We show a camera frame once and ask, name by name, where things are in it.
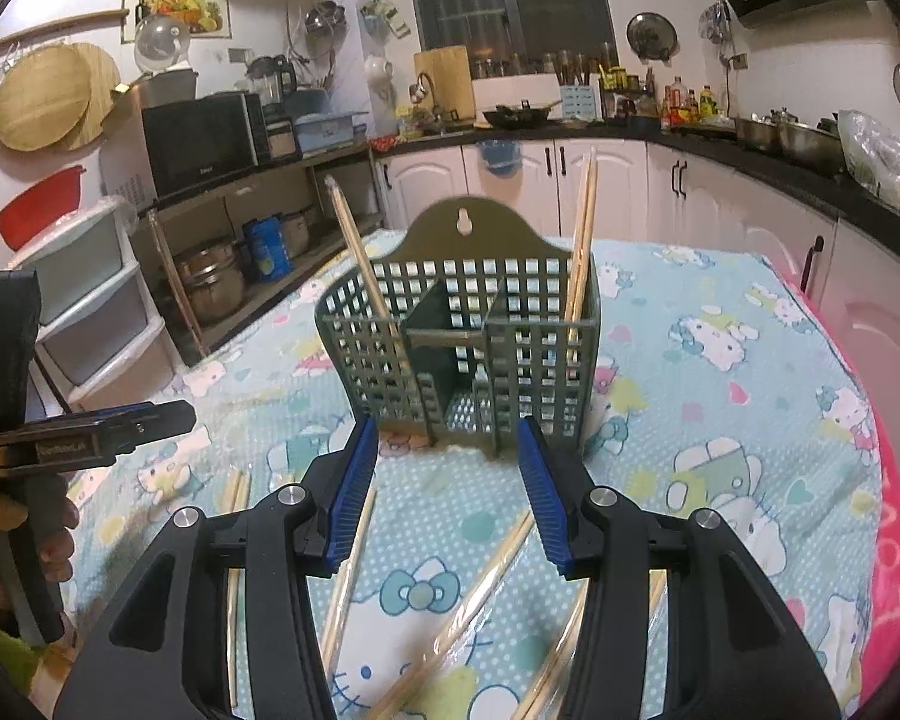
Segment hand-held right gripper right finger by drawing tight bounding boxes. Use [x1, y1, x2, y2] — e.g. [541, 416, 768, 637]
[516, 417, 845, 720]

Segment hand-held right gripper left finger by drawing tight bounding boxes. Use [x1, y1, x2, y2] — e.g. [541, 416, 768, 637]
[56, 418, 380, 720]

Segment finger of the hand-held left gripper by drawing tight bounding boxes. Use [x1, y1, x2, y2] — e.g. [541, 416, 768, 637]
[0, 400, 197, 477]

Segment green plastic utensil holder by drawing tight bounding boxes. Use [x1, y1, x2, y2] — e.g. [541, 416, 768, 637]
[313, 195, 602, 460]

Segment hanging kitchen utensils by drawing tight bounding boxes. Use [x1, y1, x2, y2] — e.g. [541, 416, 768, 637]
[701, 0, 737, 47]

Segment person's left hand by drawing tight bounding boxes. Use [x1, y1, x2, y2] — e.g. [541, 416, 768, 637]
[0, 484, 80, 620]

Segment white plastic drawer unit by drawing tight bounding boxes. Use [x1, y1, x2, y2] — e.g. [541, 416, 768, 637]
[0, 195, 178, 407]

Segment red plastic basin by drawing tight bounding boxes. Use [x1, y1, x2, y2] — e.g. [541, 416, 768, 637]
[0, 165, 89, 252]

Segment stacked steel pots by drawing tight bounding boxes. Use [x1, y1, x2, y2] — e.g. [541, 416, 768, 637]
[174, 236, 247, 328]

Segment cartoon cat printed blanket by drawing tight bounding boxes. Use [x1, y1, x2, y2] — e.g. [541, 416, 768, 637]
[67, 227, 884, 720]

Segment blue tin can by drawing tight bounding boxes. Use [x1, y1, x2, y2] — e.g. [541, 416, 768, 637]
[241, 216, 293, 283]

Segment small steel pot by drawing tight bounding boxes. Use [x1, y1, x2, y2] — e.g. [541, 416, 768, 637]
[279, 206, 320, 260]

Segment round bamboo tray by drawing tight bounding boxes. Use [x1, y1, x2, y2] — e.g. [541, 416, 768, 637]
[0, 43, 93, 153]

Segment round wooden cutting board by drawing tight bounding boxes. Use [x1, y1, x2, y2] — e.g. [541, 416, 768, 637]
[67, 41, 122, 151]

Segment black microwave oven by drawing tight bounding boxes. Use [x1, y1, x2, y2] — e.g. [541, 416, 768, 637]
[141, 90, 271, 200]

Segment wooden shelf rack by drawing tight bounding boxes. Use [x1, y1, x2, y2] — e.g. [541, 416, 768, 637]
[131, 141, 388, 370]

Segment grey pot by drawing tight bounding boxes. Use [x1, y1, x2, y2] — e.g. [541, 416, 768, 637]
[131, 69, 200, 110]

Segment glass pot lid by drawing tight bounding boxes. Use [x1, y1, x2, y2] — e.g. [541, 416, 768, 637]
[133, 15, 193, 73]

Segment blue plastic dish container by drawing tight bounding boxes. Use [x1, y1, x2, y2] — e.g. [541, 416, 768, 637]
[294, 109, 373, 155]

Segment blue plastic bag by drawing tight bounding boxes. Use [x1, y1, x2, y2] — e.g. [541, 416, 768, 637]
[478, 139, 523, 170]

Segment white kitchen cabinets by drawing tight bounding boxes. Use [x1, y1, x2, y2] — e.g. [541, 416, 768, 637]
[375, 133, 900, 421]

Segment pink blanket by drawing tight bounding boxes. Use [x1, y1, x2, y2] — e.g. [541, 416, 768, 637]
[778, 270, 900, 715]

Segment black blender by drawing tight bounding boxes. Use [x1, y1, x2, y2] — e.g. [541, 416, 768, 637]
[246, 54, 298, 122]

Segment black wok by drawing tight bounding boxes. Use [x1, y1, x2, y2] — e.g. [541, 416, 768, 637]
[482, 99, 564, 129]

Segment blue white knife block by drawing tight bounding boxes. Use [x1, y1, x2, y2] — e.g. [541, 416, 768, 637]
[559, 84, 602, 122]

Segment red label sauce bottle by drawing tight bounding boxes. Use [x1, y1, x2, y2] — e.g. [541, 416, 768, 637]
[660, 76, 698, 128]

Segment kitchen faucet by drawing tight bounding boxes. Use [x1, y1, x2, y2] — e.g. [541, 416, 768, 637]
[411, 72, 440, 118]

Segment white plastic jug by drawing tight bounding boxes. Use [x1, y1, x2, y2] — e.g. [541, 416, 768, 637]
[364, 54, 395, 99]

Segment rectangular wooden cutting board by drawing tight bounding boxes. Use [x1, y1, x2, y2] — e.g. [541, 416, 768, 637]
[414, 45, 476, 122]

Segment row of spice jars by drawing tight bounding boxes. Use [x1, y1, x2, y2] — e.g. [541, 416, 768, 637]
[472, 41, 620, 80]

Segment steel mixing bowl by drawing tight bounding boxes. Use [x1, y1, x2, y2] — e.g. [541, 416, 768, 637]
[776, 120, 849, 170]

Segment hanging steel colander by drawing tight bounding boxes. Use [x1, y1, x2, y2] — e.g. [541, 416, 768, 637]
[304, 1, 347, 39]

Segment clear plastic bag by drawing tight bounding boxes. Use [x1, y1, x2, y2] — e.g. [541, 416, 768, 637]
[836, 111, 900, 227]

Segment steel pot lid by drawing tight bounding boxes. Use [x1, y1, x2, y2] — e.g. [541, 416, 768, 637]
[627, 11, 680, 62]

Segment wooden wall shelf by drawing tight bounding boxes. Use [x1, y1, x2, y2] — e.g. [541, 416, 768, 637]
[0, 9, 131, 55]

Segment fruit wall poster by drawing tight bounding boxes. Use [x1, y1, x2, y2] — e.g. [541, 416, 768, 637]
[122, 0, 230, 43]

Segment green wall organiser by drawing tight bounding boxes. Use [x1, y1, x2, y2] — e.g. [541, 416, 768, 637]
[360, 0, 414, 39]

